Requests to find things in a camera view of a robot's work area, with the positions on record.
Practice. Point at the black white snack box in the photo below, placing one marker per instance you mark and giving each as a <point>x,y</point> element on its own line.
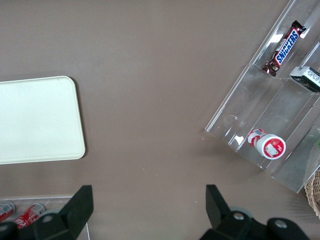
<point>308,77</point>

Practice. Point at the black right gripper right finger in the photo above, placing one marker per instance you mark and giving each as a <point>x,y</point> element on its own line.
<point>220,220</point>

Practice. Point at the small light wicker basket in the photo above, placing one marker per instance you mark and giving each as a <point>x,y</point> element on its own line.
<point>314,192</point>

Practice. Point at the clear acrylic stepped shelf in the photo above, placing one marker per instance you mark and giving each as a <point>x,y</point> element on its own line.
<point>252,100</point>

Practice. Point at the Snickers chocolate bar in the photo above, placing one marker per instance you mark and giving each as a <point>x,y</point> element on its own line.
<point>287,45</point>

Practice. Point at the white red yogurt drink bottle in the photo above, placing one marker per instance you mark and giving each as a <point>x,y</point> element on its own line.
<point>270,147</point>

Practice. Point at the clear acrylic bottle rack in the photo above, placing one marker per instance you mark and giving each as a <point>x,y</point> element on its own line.
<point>30,199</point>

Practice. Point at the red cola bottle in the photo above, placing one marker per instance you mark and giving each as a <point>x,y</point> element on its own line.
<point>6,212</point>
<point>26,216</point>

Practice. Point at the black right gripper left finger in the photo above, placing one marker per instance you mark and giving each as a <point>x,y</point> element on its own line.
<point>75,215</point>

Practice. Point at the cream plastic tray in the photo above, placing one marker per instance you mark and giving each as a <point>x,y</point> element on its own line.
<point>37,120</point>

